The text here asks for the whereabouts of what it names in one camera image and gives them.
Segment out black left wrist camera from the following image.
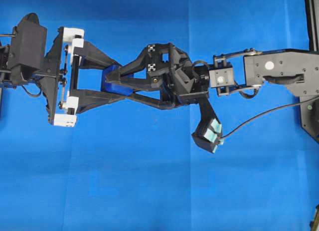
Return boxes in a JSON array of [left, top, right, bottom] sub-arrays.
[[7, 13, 47, 86]]

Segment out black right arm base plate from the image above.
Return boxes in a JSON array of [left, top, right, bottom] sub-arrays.
[[300, 99, 319, 143]]

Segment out black aluminium frame rail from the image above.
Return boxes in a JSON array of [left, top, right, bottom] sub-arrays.
[[305, 0, 319, 51]]

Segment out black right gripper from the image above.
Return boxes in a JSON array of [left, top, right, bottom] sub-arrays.
[[106, 43, 209, 110]]

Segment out blue block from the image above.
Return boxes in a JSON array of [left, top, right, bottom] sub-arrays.
[[100, 64, 133, 96]]

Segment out blue table cloth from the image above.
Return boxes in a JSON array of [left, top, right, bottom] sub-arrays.
[[0, 0, 319, 231]]

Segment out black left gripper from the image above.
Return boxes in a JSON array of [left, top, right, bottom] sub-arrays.
[[39, 27, 126, 127]]

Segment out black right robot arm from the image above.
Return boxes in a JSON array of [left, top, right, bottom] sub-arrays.
[[105, 43, 319, 110]]

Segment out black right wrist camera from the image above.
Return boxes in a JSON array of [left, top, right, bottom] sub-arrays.
[[192, 98, 223, 154]]

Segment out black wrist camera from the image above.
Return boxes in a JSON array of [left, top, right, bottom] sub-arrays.
[[192, 98, 223, 154], [7, 13, 47, 86]]

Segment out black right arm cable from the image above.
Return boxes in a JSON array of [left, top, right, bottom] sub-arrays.
[[220, 102, 311, 139]]

